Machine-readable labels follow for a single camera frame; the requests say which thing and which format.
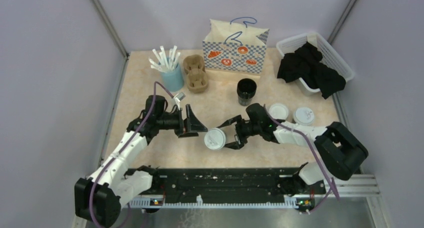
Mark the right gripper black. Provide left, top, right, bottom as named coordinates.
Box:
left=217, top=116, right=262, bottom=150

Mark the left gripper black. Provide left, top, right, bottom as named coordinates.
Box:
left=156, top=104, right=208, bottom=138

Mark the stack of black cups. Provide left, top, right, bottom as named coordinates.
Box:
left=236, top=78, right=257, bottom=106

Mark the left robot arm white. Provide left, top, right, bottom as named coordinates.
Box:
left=74, top=95, right=208, bottom=228

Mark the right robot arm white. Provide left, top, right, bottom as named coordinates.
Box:
left=220, top=103, right=369, bottom=194

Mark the checkered paper takeout bag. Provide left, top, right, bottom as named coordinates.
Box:
left=202, top=16, right=270, bottom=76

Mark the cardboard cup carrier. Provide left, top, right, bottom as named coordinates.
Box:
left=183, top=54, right=209, bottom=94

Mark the stack of white lids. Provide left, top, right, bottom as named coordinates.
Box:
left=268, top=103, right=290, bottom=120

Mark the blue straw holder cup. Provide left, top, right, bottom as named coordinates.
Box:
left=160, top=64, right=185, bottom=92

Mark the white wrapped straws bundle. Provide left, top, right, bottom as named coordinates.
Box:
left=148, top=45, right=181, bottom=73

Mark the black cloth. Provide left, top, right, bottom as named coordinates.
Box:
left=276, top=42, right=347, bottom=99

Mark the white plastic basket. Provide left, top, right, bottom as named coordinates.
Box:
left=276, top=32, right=355, bottom=100

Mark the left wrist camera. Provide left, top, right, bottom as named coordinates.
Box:
left=172, top=92, right=186, bottom=110

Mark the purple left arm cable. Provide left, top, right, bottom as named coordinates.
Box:
left=88, top=81, right=176, bottom=228

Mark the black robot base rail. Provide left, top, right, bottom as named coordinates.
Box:
left=129, top=166, right=327, bottom=212

